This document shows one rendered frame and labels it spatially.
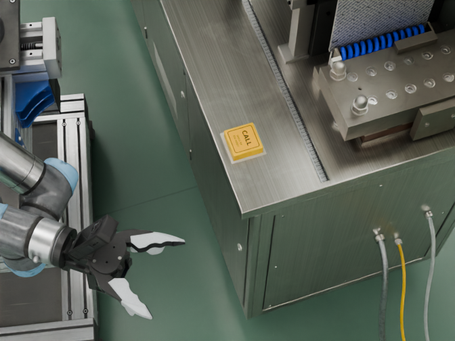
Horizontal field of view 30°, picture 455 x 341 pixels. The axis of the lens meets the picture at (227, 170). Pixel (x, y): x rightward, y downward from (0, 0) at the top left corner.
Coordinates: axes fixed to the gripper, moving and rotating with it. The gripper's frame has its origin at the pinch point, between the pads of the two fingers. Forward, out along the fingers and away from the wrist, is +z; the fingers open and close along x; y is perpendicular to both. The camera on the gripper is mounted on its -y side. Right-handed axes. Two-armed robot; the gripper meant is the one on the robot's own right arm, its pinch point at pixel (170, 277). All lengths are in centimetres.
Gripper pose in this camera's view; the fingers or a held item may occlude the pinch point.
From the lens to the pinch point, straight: 142.1
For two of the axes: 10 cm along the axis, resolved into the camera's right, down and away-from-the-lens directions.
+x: -3.3, 7.7, -5.5
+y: -0.5, 5.7, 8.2
